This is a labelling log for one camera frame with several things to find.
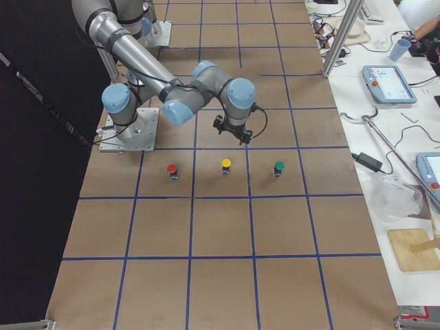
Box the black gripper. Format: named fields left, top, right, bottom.
left=212, top=115, right=252, bottom=145

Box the green push button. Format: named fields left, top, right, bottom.
left=274, top=161, right=285, bottom=177

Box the yellow push button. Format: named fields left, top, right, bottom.
left=221, top=158, right=232, bottom=175

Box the beige tray with plate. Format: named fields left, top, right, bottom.
left=324, top=17, right=371, bottom=46

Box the clear plastic bag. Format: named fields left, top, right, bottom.
left=366, top=173, right=424, bottom=222

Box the aluminium frame post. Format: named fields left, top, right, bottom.
left=322, top=0, right=364, bottom=78

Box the black power adapter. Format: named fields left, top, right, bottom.
left=351, top=153, right=382, bottom=173

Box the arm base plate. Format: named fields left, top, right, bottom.
left=99, top=107, right=160, bottom=152
left=144, top=21, right=172, bottom=47

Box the wooden board stand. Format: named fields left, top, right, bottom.
left=387, top=217, right=439, bottom=272

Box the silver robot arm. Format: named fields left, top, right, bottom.
left=141, top=0, right=162, bottom=45
left=71, top=1, right=257, bottom=144

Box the metal walking cane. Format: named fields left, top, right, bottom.
left=340, top=107, right=439, bottom=208

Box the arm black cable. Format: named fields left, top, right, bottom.
left=247, top=102, right=269, bottom=140

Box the teach pendant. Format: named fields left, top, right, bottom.
left=362, top=65, right=417, bottom=105
left=416, top=153, right=439, bottom=202

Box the blue plastic cup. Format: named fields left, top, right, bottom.
left=388, top=38, right=411, bottom=61

